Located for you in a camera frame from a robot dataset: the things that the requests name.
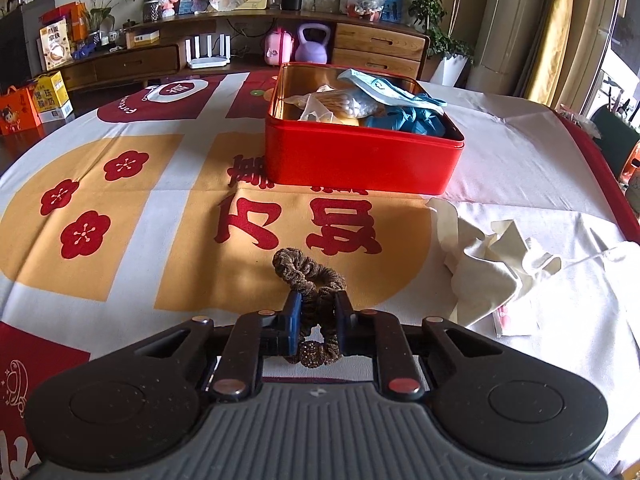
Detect purple kettlebell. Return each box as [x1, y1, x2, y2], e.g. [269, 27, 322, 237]
[294, 23, 331, 64]

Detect white crumpled cloth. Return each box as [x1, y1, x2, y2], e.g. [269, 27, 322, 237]
[427, 198, 563, 326]

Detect brown fabric scrunchie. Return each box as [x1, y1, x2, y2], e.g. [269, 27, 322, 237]
[272, 248, 346, 368]

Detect golden window curtain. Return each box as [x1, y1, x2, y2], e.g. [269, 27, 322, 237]
[514, 0, 620, 112]

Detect red square tin box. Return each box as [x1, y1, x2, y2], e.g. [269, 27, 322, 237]
[264, 63, 464, 195]

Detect bagged cotton balls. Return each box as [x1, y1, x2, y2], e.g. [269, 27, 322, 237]
[284, 84, 385, 119]

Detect white tall planter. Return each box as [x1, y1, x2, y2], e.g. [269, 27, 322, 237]
[430, 55, 469, 87]

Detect small cream box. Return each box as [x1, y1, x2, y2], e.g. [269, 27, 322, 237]
[126, 30, 160, 49]

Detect tall green potted plant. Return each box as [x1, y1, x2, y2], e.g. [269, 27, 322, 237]
[408, 0, 473, 58]

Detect yellow carton box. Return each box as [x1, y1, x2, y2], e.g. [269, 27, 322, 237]
[34, 70, 74, 122]

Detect orange gift box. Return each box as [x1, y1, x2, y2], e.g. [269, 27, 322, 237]
[0, 86, 41, 136]

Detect white wifi router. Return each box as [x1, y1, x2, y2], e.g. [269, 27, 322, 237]
[184, 34, 231, 70]

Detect blue rubber glove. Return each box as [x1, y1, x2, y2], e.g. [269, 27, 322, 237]
[362, 106, 446, 138]

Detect small clear plastic bag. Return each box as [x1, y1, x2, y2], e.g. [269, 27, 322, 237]
[299, 94, 335, 122]

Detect cereal gift box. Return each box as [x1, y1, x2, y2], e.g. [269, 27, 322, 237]
[39, 18, 73, 70]

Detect blue plastic container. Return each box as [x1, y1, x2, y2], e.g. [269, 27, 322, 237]
[381, 0, 404, 24]

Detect wooden tv cabinet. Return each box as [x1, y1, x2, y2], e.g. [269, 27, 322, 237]
[60, 10, 428, 92]

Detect yellow rubber toy figure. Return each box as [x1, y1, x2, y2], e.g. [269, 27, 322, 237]
[331, 117, 360, 127]

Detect white standing air conditioner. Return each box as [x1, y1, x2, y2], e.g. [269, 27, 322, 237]
[466, 0, 544, 94]

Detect festive printed tablecloth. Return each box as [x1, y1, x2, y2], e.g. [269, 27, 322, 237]
[1, 75, 639, 479]

